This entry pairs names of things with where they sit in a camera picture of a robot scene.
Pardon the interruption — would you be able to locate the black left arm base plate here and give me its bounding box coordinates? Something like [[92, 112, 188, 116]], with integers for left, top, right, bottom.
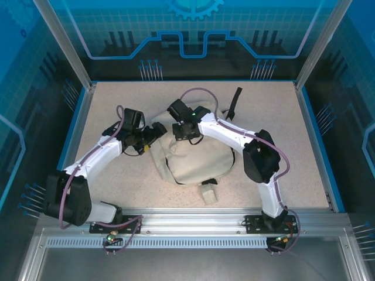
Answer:
[[89, 215, 144, 235]]

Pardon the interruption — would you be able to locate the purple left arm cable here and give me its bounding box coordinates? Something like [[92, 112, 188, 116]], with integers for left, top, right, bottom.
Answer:
[[58, 104, 144, 256]]

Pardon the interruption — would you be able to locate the cream canvas backpack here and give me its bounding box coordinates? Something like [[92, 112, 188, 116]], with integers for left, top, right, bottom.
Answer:
[[151, 87, 244, 205]]

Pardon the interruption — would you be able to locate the aluminium frame post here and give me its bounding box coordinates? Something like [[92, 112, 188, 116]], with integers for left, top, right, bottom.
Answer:
[[294, 0, 354, 90], [32, 0, 97, 90]]

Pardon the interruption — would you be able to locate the grey slotted cable duct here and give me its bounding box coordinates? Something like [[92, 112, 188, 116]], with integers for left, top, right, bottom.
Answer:
[[46, 237, 269, 249]]

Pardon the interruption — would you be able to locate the grey metal lower tray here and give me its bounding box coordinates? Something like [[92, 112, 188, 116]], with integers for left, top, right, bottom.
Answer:
[[17, 228, 369, 281]]

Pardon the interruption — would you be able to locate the aluminium and blue side rail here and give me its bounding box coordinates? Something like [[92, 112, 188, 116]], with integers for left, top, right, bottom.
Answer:
[[43, 83, 97, 213], [294, 83, 346, 213]]

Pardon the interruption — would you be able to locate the aluminium front rail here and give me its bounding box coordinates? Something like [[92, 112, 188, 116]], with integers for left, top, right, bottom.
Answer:
[[37, 207, 351, 238]]

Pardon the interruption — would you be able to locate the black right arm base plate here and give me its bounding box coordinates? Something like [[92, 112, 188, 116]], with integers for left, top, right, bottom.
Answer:
[[244, 214, 298, 234]]

